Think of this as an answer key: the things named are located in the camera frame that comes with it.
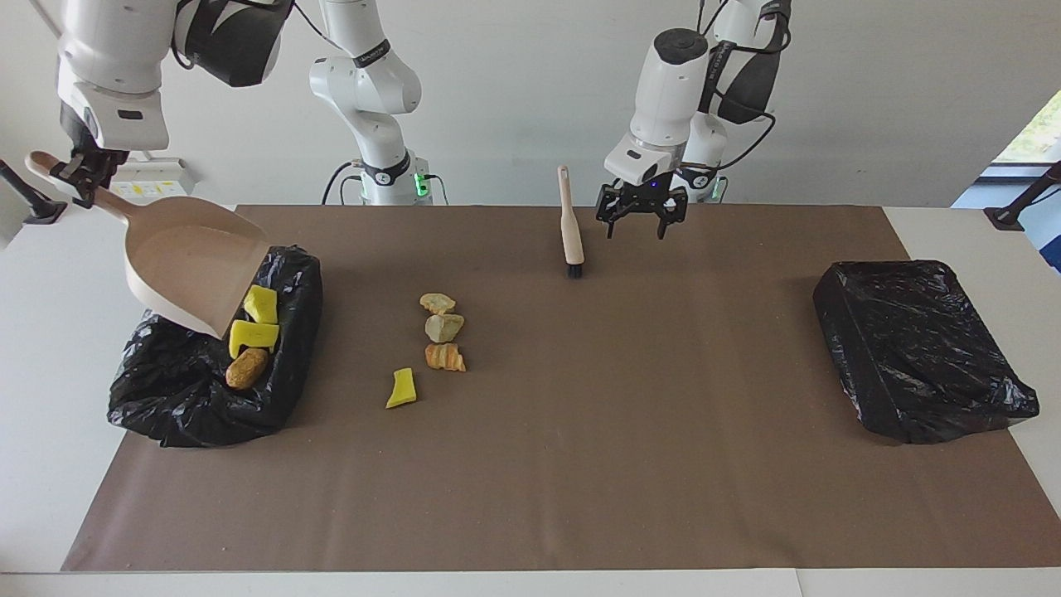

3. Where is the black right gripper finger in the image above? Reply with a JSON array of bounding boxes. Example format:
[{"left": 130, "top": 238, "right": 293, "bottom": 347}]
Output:
[
  {"left": 48, "top": 159, "right": 88, "bottom": 210},
  {"left": 90, "top": 162, "right": 127, "bottom": 198}
]

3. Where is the beige brush with black bristles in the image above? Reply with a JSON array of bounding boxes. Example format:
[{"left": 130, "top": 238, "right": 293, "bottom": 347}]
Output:
[{"left": 556, "top": 164, "right": 586, "bottom": 279}]

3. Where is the beige plastic dustpan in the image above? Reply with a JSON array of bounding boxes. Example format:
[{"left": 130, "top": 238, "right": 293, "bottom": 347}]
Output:
[{"left": 24, "top": 150, "right": 271, "bottom": 340}]

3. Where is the grey-green ridged bread toy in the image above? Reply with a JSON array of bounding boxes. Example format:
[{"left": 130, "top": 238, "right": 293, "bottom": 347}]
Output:
[{"left": 424, "top": 313, "right": 466, "bottom": 345}]

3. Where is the yellow wedge foam piece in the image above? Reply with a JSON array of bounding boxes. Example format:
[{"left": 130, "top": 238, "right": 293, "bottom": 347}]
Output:
[{"left": 243, "top": 285, "right": 280, "bottom": 325}]

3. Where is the yellow u-shaped foam piece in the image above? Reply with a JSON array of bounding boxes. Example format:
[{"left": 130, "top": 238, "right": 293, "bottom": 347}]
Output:
[{"left": 228, "top": 320, "right": 281, "bottom": 360}]

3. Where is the orange striped croissant toy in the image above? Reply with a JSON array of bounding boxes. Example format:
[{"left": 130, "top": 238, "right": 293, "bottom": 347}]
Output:
[{"left": 424, "top": 342, "right": 468, "bottom": 373}]

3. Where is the brown potato-shaped toy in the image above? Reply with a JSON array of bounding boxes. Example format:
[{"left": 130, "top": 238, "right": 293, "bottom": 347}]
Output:
[{"left": 225, "top": 347, "right": 270, "bottom": 391}]

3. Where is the small yellow foam piece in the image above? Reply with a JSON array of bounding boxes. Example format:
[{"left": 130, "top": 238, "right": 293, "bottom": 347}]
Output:
[{"left": 385, "top": 367, "right": 419, "bottom": 410}]

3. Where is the open black bag lined bin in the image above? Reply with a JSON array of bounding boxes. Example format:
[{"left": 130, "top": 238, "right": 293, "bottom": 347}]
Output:
[{"left": 107, "top": 245, "right": 324, "bottom": 449}]

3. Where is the flat black bag wrapped bin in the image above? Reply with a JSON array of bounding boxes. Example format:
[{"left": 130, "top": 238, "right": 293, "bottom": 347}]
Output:
[{"left": 812, "top": 260, "right": 1040, "bottom": 446}]

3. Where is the brown paper table mat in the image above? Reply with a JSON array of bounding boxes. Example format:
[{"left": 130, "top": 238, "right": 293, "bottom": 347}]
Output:
[{"left": 61, "top": 204, "right": 1061, "bottom": 573}]

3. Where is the window with green view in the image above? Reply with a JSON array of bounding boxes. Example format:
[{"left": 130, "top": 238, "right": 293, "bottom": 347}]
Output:
[{"left": 991, "top": 87, "right": 1061, "bottom": 167}]

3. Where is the white wall socket box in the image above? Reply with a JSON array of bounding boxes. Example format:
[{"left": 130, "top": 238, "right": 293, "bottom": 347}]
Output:
[{"left": 109, "top": 157, "right": 201, "bottom": 199}]

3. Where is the white wall cable conduit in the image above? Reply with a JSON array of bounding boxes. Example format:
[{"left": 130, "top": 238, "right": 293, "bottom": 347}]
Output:
[{"left": 31, "top": 0, "right": 150, "bottom": 160}]

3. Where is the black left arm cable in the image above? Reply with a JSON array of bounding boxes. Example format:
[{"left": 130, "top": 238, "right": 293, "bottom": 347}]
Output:
[{"left": 684, "top": 0, "right": 780, "bottom": 175}]

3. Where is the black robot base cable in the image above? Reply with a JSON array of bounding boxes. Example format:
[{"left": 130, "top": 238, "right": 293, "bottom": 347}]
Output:
[{"left": 322, "top": 160, "right": 366, "bottom": 206}]

